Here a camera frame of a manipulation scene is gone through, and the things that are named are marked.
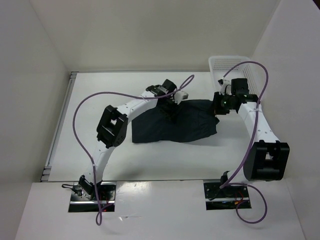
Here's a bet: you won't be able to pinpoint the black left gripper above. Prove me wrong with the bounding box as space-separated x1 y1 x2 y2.
158 96 183 124

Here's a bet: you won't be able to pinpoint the dark navy shorts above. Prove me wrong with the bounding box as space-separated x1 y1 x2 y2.
131 99 220 144

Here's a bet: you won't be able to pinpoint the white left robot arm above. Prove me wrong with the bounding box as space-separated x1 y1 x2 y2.
78 79 188 200

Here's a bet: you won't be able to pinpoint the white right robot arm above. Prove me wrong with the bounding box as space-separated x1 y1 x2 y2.
212 78 290 197

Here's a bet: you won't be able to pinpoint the white plastic perforated basket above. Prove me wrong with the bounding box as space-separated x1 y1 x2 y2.
208 55 266 96

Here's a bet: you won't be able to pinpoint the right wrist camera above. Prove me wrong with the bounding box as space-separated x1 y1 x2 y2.
218 78 232 95

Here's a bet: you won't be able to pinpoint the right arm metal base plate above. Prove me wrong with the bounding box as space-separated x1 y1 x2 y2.
203 179 252 211

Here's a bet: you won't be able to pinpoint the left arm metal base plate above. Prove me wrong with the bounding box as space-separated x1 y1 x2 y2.
62 181 116 213

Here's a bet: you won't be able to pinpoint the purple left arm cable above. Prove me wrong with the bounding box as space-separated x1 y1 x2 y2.
72 74 195 226

